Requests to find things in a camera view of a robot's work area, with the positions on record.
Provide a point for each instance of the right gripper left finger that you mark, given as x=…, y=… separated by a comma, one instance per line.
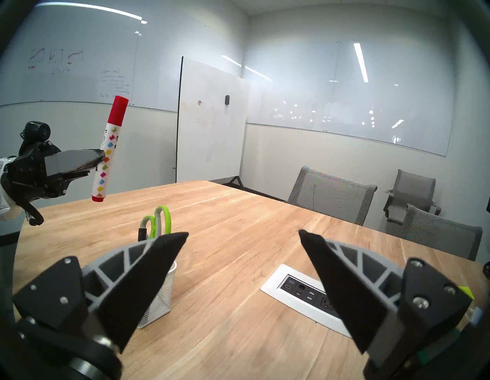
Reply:
x=126, y=291

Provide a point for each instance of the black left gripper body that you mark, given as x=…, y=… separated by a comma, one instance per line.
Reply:
x=30, y=176

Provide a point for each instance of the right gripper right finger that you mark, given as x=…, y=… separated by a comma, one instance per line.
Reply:
x=352, y=291

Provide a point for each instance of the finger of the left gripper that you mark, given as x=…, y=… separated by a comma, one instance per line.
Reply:
x=74, y=175
x=72, y=161

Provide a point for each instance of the white mesh pen holder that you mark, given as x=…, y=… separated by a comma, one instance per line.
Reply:
x=160, y=298

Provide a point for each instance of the red capped whiteboard marker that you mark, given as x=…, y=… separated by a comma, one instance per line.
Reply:
x=111, y=130

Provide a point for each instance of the black permanent marker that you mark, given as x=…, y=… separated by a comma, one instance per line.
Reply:
x=142, y=233

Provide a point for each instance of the silver table power outlet panel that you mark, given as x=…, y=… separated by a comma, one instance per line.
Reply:
x=275, y=285

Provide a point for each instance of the grey mesh office chair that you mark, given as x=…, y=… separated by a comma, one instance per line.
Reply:
x=440, y=233
x=333, y=195

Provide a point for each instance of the yellow sticky note pad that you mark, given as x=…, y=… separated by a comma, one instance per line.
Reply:
x=466, y=293

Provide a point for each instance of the grey office chair with armrests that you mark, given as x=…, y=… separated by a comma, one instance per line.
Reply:
x=411, y=187

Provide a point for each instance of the rolling white whiteboard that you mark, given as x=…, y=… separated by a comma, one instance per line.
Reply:
x=210, y=122

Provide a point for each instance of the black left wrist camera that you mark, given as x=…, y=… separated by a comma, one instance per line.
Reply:
x=36, y=132

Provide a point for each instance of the wall whiteboard with blue writing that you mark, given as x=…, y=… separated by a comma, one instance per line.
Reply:
x=76, y=57

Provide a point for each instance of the wide glass wall whiteboard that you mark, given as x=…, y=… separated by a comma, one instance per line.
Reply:
x=344, y=84

